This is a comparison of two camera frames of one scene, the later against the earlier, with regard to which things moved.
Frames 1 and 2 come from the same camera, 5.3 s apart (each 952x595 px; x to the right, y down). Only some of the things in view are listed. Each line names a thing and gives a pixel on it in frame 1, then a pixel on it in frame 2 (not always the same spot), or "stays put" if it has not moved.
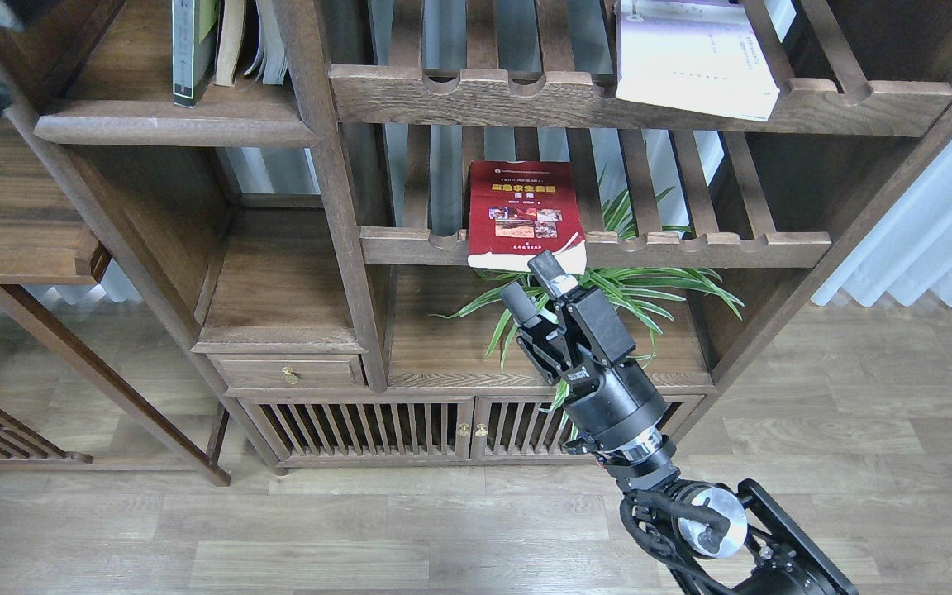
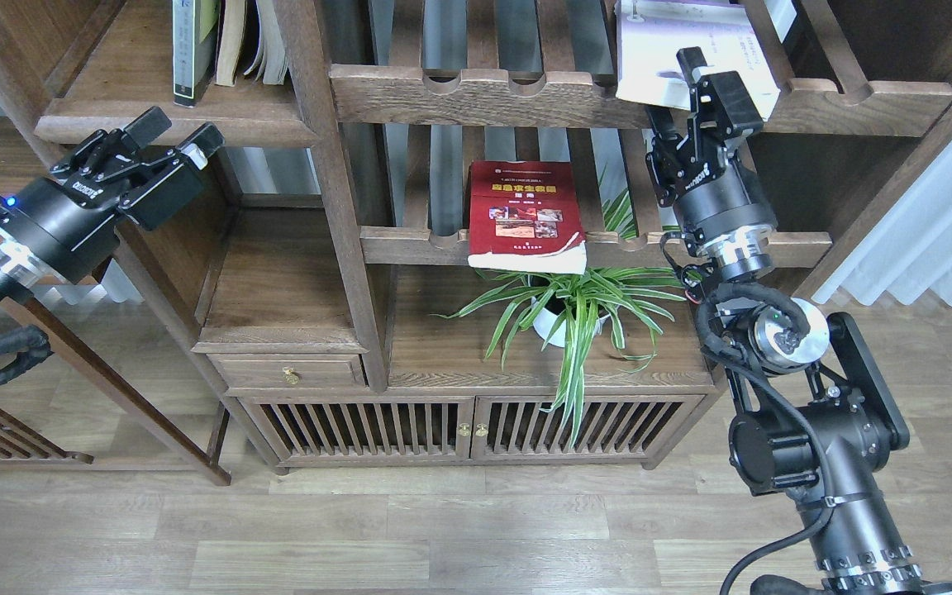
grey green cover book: x=195 y=41 stays put
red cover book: x=520 y=209 stays put
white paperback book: x=708 y=55 stays put
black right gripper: x=582 y=346 -> x=722 y=207
